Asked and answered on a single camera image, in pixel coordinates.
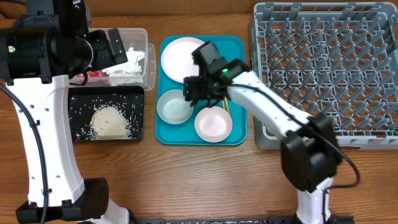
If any red foil snack wrapper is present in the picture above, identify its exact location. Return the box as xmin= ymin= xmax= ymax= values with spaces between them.
xmin=70 ymin=71 xmax=110 ymax=86

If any white tissue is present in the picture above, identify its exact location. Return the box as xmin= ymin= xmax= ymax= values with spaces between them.
xmin=101 ymin=47 xmax=145 ymax=86

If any pink bowl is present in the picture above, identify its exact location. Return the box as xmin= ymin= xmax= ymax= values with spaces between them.
xmin=195 ymin=106 xmax=233 ymax=143

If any grey-green bowl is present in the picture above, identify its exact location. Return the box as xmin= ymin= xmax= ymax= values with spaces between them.
xmin=157 ymin=90 xmax=193 ymax=124

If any cooked rice pile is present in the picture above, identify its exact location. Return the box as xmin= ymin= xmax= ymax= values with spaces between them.
xmin=74 ymin=95 xmax=139 ymax=141

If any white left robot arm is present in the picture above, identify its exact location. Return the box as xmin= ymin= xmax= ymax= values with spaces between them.
xmin=1 ymin=0 xmax=134 ymax=223

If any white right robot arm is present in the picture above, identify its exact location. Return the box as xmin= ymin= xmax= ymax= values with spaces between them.
xmin=183 ymin=59 xmax=341 ymax=223

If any clear plastic bin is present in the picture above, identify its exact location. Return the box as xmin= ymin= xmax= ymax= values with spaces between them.
xmin=68 ymin=27 xmax=156 ymax=92

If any pink round plate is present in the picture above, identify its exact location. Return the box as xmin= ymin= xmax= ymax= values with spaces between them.
xmin=161 ymin=37 xmax=204 ymax=83

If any black tray bin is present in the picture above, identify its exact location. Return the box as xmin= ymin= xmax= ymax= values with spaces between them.
xmin=67 ymin=85 xmax=146 ymax=143

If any grey dish rack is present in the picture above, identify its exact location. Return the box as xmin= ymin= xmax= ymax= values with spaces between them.
xmin=250 ymin=2 xmax=397 ymax=149

